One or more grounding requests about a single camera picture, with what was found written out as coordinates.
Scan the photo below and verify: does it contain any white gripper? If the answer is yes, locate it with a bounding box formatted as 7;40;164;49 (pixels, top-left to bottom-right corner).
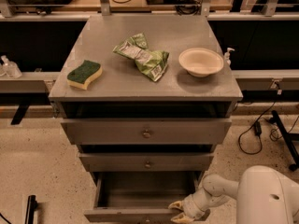
168;191;211;224

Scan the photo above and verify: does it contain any grey bottom drawer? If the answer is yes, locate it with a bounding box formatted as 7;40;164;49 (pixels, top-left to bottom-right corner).
83;171;211;224

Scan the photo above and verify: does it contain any grey drawer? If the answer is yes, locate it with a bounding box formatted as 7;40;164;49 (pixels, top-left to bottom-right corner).
62;119;232;145
78;153;213;172
83;171;211;224

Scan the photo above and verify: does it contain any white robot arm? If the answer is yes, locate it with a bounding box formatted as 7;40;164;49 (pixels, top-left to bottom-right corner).
169;166;299;224

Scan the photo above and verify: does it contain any grey drawer cabinet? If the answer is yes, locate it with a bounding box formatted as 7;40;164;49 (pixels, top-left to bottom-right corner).
48;13;244;185

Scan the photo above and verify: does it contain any grey middle drawer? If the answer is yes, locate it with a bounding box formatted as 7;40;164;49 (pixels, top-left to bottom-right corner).
78;153;213;172

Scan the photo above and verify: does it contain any grey top drawer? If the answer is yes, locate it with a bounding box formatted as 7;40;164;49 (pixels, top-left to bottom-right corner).
62;119;232;145

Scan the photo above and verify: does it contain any black stand leg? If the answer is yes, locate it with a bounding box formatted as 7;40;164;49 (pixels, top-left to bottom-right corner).
271;110;299;172

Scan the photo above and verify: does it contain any black floor bar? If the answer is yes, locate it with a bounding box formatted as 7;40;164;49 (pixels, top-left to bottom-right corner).
24;195;38;224

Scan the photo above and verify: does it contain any white bowl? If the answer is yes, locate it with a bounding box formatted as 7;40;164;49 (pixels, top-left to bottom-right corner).
178;48;224;77

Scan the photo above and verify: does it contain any green chip bag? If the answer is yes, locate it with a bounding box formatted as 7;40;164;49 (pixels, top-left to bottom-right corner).
113;33;169;82

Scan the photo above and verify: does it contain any white pump bottle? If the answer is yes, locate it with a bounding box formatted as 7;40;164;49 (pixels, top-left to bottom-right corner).
223;48;235;66

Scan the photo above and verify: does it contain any green yellow sponge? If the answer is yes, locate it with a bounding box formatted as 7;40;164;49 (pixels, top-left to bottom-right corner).
67;60;103;90

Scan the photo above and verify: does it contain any clear sanitizer bottle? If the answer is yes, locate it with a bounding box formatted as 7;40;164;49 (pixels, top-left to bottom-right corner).
1;55;22;78

